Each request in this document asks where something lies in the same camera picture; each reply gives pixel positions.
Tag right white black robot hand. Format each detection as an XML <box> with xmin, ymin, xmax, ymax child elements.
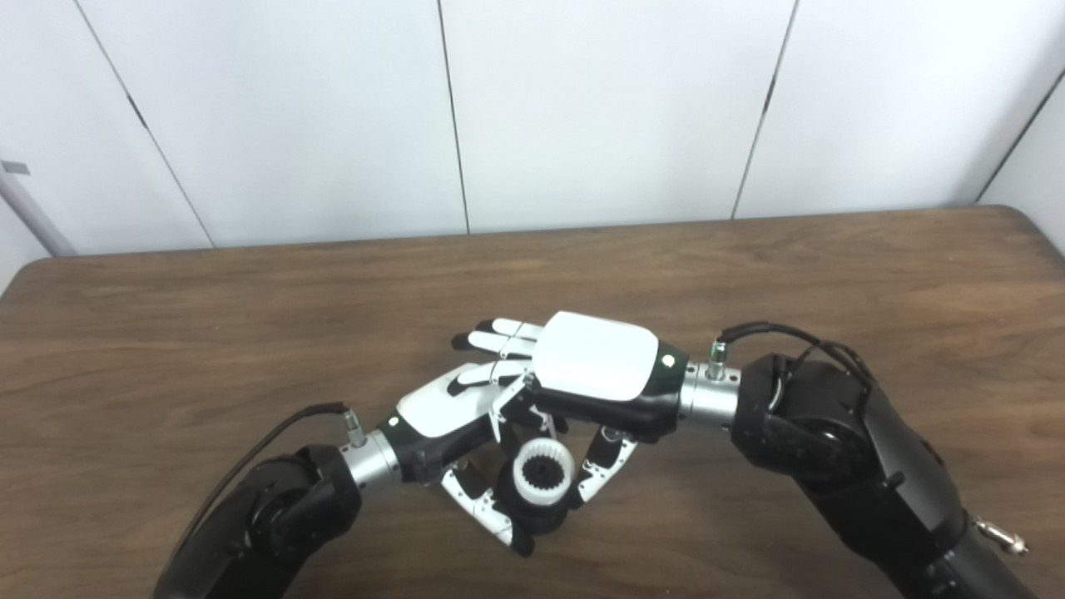
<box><xmin>451</xmin><ymin>311</ymin><xmax>690</xmax><ymax>510</ymax></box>

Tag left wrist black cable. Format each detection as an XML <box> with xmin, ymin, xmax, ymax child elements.
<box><xmin>166</xmin><ymin>403</ymin><xmax>367</xmax><ymax>575</ymax></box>

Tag white plastic ring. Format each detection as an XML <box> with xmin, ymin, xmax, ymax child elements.
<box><xmin>512</xmin><ymin>440</ymin><xmax>575</xmax><ymax>501</ymax></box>

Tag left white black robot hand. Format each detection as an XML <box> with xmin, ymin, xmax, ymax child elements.
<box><xmin>387</xmin><ymin>359</ymin><xmax>583</xmax><ymax>557</ymax></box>

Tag round black plastic part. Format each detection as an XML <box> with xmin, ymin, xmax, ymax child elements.
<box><xmin>495</xmin><ymin>466</ymin><xmax>583</xmax><ymax>536</ymax></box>

